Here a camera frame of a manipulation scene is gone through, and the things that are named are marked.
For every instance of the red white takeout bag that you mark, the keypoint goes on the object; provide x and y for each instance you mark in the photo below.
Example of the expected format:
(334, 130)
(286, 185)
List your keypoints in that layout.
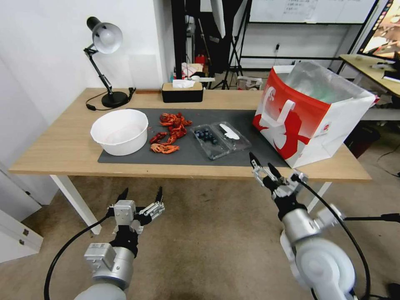
(300, 125)

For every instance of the black tissue box wooden lid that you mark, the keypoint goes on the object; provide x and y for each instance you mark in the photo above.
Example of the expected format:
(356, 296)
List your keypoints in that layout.
(182, 95)

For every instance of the white plastic bag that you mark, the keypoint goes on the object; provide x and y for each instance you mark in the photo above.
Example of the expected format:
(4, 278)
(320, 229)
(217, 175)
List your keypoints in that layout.
(249, 82)

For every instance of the red crayfish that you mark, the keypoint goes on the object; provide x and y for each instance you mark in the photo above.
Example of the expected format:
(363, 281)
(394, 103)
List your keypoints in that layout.
(182, 120)
(164, 148)
(167, 119)
(176, 134)
(157, 137)

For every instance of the wooden ruler strip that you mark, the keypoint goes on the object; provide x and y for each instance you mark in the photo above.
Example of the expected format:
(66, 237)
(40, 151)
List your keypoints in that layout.
(149, 91)

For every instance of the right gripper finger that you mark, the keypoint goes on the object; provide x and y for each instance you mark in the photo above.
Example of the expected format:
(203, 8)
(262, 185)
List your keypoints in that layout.
(275, 173)
(257, 165)

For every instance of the dark grey table mat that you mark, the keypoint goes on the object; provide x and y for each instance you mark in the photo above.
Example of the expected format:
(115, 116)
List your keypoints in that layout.
(193, 153)

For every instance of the black stand leg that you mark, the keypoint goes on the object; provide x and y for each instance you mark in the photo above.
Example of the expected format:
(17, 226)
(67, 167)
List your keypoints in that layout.
(372, 217)

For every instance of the black tripod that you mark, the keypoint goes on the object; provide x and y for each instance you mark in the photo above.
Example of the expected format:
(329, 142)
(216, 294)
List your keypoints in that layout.
(234, 53)

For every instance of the box of papers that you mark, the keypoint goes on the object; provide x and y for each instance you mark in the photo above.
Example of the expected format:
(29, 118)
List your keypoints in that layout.
(191, 69)

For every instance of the wooden table white legs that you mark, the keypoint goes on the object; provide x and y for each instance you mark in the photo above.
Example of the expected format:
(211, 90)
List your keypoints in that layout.
(62, 140)

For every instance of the white item on side table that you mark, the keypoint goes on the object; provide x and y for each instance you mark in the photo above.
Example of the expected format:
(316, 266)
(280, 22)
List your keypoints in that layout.
(382, 65)

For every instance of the black desk lamp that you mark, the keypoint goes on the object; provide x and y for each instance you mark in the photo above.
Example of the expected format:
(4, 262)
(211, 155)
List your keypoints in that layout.
(107, 37)

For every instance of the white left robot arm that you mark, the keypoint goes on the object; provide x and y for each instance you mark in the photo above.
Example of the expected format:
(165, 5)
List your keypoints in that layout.
(106, 265)

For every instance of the white round bowl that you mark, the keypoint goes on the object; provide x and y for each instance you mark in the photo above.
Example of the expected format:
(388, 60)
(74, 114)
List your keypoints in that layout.
(120, 134)

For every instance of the wooden side table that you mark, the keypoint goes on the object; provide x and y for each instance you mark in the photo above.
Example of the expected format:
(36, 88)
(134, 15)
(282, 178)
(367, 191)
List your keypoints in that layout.
(362, 67)

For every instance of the white softbox light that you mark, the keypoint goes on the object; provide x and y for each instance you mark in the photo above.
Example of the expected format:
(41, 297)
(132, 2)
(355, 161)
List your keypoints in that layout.
(217, 15)

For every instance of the display screen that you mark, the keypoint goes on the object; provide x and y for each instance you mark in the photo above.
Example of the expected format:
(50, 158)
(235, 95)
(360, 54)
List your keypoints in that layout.
(382, 31)

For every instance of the black item on side table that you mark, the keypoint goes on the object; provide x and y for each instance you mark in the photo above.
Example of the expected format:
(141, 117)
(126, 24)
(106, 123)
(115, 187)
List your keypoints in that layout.
(392, 75)

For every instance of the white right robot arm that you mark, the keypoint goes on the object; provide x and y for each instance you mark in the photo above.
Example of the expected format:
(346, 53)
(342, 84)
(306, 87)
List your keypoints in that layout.
(318, 265)

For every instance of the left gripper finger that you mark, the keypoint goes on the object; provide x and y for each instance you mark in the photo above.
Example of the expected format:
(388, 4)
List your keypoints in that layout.
(122, 197)
(154, 209)

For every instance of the whiteboard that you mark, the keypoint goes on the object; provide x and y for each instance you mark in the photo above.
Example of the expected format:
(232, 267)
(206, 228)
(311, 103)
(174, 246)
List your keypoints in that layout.
(309, 11)

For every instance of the black bag under table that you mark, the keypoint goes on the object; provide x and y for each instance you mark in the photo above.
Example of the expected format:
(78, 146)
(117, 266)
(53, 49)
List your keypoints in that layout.
(364, 139)

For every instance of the white cabinet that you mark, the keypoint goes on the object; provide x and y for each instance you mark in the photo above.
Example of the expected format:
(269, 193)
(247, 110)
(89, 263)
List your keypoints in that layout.
(15, 225)

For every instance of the black metal stand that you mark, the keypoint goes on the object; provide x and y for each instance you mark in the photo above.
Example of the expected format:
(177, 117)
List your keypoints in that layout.
(178, 37)

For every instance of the clear plastic takeout container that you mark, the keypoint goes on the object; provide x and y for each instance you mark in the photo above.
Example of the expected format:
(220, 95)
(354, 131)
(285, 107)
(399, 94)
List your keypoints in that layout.
(218, 147)

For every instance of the white tissue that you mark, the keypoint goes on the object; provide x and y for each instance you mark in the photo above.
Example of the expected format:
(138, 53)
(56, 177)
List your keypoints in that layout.
(182, 83)

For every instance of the white label on lid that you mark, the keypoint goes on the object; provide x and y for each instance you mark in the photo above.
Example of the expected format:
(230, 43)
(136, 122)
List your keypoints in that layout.
(229, 132)

